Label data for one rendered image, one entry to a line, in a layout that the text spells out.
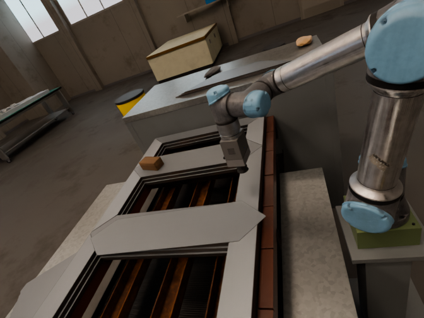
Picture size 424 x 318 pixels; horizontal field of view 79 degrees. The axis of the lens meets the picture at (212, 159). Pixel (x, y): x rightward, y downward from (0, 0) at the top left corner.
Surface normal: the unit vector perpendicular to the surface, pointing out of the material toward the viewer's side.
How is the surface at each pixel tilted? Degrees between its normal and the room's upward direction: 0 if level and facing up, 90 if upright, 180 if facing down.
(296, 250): 0
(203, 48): 90
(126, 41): 90
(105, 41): 90
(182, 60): 90
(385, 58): 80
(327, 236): 0
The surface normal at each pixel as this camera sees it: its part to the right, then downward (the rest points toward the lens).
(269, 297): -0.33, -0.79
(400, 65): -0.61, 0.47
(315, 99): -0.19, 0.59
